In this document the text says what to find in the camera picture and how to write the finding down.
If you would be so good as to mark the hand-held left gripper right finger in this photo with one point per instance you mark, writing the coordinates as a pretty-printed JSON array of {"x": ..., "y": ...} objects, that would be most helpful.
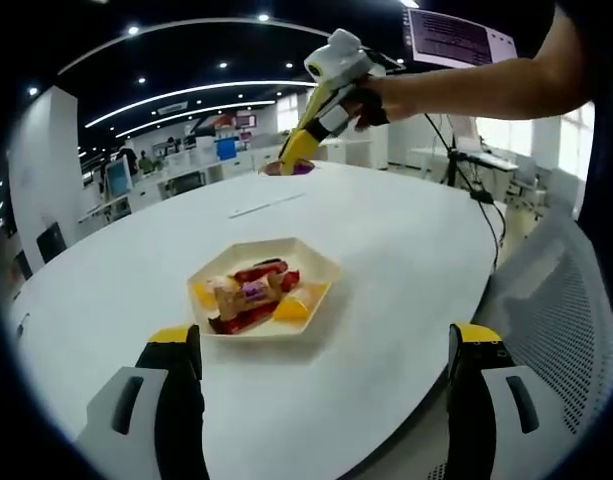
[{"x": 486, "y": 450}]

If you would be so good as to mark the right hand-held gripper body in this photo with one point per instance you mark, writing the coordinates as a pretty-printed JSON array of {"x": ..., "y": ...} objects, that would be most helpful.
[{"x": 336, "y": 57}]

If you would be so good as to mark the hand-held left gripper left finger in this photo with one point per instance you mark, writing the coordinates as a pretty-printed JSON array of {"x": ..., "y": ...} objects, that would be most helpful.
[{"x": 136, "y": 450}]

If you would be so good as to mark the brown purple-label snack packet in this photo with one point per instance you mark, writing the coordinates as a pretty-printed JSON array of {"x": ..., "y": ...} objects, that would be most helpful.
[
  {"x": 256, "y": 292},
  {"x": 302, "y": 170}
]

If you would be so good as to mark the cream hexagonal container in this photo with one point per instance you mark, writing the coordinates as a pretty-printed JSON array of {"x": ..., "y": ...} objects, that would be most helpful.
[{"x": 311, "y": 260}]

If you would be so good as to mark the red snack packet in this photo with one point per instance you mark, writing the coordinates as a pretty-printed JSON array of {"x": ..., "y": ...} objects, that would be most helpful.
[
  {"x": 286, "y": 280},
  {"x": 236, "y": 322}
]

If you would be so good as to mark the person's right hand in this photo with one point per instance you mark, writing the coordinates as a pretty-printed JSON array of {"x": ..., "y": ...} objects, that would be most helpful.
[{"x": 381, "y": 105}]

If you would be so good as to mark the blue storage box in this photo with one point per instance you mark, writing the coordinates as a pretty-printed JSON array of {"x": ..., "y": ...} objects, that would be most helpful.
[{"x": 226, "y": 150}]

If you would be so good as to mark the long white office counter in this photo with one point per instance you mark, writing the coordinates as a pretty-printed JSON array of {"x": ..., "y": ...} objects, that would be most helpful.
[{"x": 221, "y": 170}]

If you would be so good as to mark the round ceiling downlights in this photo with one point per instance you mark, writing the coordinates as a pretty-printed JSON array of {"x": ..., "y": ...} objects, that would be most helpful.
[{"x": 262, "y": 17}]

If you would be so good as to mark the large dark-screen monitor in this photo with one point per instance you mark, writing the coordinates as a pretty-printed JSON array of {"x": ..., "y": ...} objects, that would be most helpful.
[{"x": 456, "y": 35}]

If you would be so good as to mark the grey mesh office chair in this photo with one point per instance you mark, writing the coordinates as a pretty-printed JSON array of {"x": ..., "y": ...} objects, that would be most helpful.
[{"x": 551, "y": 325}]

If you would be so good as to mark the black monitor stand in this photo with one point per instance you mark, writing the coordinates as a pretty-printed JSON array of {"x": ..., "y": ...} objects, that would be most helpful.
[{"x": 452, "y": 165}]

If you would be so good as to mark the white side desk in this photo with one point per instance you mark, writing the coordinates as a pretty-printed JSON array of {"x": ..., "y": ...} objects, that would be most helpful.
[{"x": 486, "y": 159}]

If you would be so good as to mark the white-framed display panel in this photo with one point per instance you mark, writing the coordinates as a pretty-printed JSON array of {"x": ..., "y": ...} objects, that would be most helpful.
[{"x": 118, "y": 177}]

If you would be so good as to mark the black cabinet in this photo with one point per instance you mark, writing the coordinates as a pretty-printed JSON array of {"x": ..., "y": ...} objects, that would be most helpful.
[{"x": 51, "y": 244}]

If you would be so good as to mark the wide white square pillar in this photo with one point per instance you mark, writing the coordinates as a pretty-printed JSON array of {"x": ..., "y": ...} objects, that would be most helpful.
[{"x": 41, "y": 170}]

